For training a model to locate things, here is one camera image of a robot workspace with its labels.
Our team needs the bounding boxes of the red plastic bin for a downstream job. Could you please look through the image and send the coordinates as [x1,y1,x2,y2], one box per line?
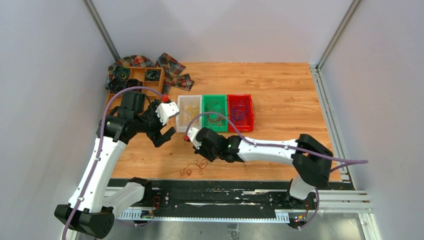
[227,94,255,132]

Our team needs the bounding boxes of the yellow cable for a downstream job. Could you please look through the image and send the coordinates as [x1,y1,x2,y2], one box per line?
[180,102,200,127]

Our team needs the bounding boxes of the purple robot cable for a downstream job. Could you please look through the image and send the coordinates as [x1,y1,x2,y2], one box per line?
[61,86,170,240]
[183,111,369,230]

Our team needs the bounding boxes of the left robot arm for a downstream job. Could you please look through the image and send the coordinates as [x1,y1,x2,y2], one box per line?
[54,86,180,239]

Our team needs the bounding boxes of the green plastic bin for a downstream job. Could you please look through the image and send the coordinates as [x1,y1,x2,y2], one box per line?
[201,94,228,133]

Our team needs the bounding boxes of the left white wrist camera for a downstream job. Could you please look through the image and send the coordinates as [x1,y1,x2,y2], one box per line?
[155,102,180,126]

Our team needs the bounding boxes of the white plastic bin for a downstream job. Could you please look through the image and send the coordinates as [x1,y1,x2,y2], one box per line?
[176,95,203,133]

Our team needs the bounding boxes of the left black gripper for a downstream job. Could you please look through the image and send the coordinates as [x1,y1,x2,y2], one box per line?
[134,99,176,146]

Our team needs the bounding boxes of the plaid cloth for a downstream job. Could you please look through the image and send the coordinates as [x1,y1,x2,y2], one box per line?
[108,52,195,94]

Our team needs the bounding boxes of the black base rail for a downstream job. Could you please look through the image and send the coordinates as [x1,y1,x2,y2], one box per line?
[118,180,363,223]

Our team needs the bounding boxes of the wooden compartment tray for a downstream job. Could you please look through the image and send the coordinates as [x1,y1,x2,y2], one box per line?
[104,65,165,106]

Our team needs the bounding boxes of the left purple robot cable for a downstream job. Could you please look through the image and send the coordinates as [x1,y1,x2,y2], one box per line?
[61,86,170,240]

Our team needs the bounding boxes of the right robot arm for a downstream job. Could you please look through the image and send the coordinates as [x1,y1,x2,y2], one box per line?
[184,127,333,209]

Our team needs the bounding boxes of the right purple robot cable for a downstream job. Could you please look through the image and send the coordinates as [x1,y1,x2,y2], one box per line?
[183,111,369,230]

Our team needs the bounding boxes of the red cable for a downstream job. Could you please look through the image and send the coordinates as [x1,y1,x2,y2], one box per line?
[203,100,227,128]
[179,158,210,176]

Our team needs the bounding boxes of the rolled dark tie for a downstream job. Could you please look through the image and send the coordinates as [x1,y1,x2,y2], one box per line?
[107,77,126,94]
[144,69,161,82]
[112,65,131,81]
[125,78,143,89]

